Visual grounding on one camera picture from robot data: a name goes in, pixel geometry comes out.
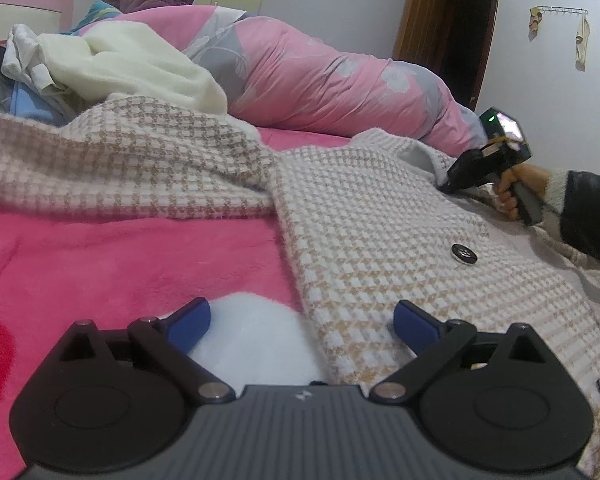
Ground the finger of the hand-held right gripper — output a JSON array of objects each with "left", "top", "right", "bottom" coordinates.
[{"left": 437, "top": 157, "right": 473, "bottom": 195}]

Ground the beige white houndstooth coat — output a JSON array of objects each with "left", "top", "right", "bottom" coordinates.
[{"left": 0, "top": 95, "right": 600, "bottom": 480}]

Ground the pink floral bed blanket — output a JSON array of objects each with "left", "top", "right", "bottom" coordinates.
[{"left": 0, "top": 125, "right": 361, "bottom": 480}]

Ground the cream fleece garment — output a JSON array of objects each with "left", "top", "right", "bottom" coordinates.
[{"left": 40, "top": 22, "right": 228, "bottom": 116}]

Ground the wooden door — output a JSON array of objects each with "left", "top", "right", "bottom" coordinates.
[{"left": 392, "top": 0, "right": 503, "bottom": 113}]

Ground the person's right hand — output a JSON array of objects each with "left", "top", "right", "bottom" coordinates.
[{"left": 494, "top": 164, "right": 552, "bottom": 221}]

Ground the blue cloth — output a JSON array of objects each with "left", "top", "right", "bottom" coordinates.
[{"left": 9, "top": 82, "right": 88, "bottom": 128}]

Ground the pink grey floral duvet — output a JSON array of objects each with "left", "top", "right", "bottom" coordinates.
[{"left": 77, "top": 5, "right": 491, "bottom": 153}]

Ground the white cloth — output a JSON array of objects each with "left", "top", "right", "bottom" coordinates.
[{"left": 2, "top": 24, "right": 68, "bottom": 96}]

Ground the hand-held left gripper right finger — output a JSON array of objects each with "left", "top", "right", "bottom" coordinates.
[{"left": 370, "top": 300, "right": 542, "bottom": 404}]

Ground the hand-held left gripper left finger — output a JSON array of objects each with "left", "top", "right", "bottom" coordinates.
[{"left": 60, "top": 297, "right": 233, "bottom": 404}]

